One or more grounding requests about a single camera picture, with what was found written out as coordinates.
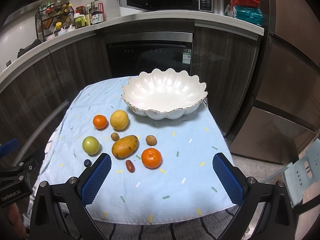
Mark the blueberry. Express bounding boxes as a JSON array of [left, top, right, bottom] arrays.
[[84, 159, 92, 167]]

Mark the green apple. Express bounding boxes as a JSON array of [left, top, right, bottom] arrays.
[[82, 136, 100, 155]]

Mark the red grape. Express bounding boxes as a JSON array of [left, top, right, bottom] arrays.
[[125, 160, 135, 173]]

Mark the yellow brown mango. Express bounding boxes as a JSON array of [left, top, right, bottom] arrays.
[[112, 135, 139, 159]]

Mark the brown longan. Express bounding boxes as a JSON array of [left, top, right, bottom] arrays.
[[111, 132, 119, 141], [145, 135, 157, 146]]

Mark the small orange mandarin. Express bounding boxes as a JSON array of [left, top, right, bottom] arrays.
[[93, 114, 108, 130]]

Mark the large orange mandarin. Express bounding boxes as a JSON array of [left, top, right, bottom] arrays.
[[141, 148, 162, 170]]

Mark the yellow lemon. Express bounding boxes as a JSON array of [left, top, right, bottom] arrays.
[[110, 109, 129, 131]]

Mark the left hand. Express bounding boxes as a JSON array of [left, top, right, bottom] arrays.
[[6, 203, 27, 238]]

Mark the light blue kids chair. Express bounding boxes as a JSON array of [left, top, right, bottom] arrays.
[[262, 139, 320, 207]]

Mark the stainless refrigerator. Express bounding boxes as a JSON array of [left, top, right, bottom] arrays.
[[227, 0, 319, 165]]

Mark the light blue tablecloth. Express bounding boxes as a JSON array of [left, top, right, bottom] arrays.
[[38, 77, 232, 224]]

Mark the green lid jar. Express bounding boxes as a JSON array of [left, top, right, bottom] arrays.
[[74, 12, 86, 29]]

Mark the black built-in dishwasher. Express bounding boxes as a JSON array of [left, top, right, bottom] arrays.
[[106, 31, 193, 77]]

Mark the white scalloped bowl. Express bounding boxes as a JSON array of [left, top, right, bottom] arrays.
[[121, 68, 208, 120]]

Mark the soy sauce bottle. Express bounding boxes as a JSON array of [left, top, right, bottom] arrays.
[[90, 0, 105, 24]]

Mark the white countertop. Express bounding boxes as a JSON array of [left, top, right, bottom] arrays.
[[1, 10, 265, 90]]

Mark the black wire spice rack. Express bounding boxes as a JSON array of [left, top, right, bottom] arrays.
[[35, 3, 74, 42]]

